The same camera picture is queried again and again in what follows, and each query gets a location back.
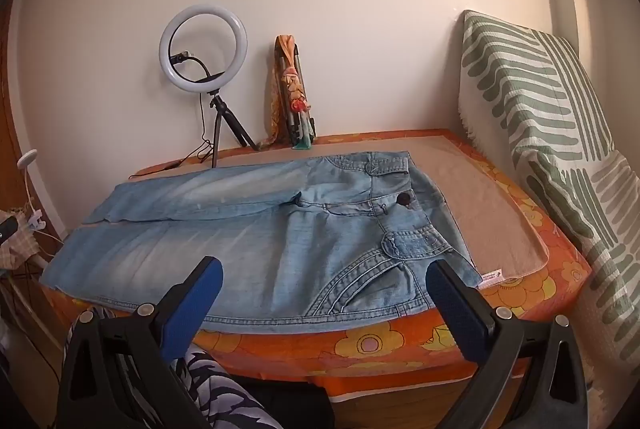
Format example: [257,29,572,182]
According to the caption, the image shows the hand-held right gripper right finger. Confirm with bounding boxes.
[425,259,588,429]

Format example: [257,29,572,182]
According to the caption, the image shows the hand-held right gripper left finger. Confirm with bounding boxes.
[55,255,223,429]

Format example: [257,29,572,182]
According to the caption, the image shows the light blue denim pants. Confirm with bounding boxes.
[39,150,483,335]

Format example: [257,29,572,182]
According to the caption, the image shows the orange floral bedsheet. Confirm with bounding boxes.
[40,129,593,415]

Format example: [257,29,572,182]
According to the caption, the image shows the person's black white patterned leg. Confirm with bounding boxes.
[90,306,281,429]

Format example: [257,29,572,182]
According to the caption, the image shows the beige blanket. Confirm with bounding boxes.
[130,133,548,282]

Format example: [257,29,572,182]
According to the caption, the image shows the checked beige cloth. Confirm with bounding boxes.
[0,206,51,270]

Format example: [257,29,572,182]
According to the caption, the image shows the folded silver tripod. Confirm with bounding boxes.
[282,44,317,147]

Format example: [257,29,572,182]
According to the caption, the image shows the white clip lamp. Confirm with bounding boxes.
[17,149,48,230]

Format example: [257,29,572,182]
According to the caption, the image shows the orange patterned scarf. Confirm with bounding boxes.
[257,35,317,152]

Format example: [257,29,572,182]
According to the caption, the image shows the brown wooden wardrobe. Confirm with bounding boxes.
[0,0,66,250]

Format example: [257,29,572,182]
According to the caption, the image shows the black ring light cable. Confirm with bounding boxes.
[129,96,216,180]

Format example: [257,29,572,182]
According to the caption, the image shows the white ring light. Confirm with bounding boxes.
[159,4,248,96]

